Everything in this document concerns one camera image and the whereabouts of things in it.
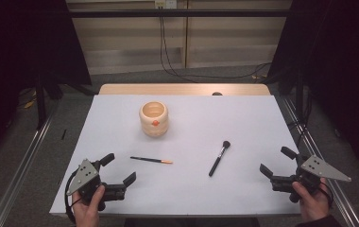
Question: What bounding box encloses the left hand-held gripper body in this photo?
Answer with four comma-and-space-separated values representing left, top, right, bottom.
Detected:
65, 159, 127, 202

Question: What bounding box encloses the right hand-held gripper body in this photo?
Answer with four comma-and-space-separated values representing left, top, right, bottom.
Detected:
270, 153, 352, 203

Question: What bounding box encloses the black pencil with orange end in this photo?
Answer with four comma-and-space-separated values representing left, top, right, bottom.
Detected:
129, 155, 174, 165

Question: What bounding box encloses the black makeup brush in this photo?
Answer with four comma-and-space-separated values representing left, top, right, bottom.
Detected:
208, 140, 231, 178

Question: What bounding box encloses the cream ringed pen holder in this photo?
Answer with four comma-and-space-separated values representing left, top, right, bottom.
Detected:
138, 100, 170, 138

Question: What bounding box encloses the person's right hand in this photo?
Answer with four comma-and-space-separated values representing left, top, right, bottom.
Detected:
291, 178, 331, 223

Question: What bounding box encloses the person's left hand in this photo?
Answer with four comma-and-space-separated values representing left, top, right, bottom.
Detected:
72, 184, 106, 227

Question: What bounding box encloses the white table sheet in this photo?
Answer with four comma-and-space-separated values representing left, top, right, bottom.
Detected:
48, 94, 301, 218

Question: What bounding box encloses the black stand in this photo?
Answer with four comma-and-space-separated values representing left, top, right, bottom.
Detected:
295, 69, 305, 121
35, 75, 48, 130

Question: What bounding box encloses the wooden table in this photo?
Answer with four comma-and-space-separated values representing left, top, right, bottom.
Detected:
98, 83, 271, 96

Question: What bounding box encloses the black curtain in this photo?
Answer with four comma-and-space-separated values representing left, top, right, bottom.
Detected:
266, 0, 359, 173
0, 0, 93, 96

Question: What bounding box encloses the black horizontal bar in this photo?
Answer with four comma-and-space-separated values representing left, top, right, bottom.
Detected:
68, 9, 293, 19

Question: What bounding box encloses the aluminium floor rail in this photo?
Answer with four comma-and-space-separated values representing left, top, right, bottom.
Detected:
282, 96, 359, 227
0, 100, 60, 227

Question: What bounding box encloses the left hand-held gripper cable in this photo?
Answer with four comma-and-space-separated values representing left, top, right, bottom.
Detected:
64, 169, 78, 224

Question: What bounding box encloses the hand-held gripper cable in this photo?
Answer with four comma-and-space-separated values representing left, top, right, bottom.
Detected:
318, 183, 334, 210
64, 169, 78, 224

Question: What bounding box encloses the right hand-held gripper cable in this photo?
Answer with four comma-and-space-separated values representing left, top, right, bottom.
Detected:
318, 183, 334, 210

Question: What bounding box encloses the black cable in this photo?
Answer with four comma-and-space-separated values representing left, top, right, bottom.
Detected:
162, 16, 272, 79
159, 16, 198, 83

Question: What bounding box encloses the white wall socket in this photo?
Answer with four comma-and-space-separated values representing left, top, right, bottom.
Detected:
154, 0, 178, 9

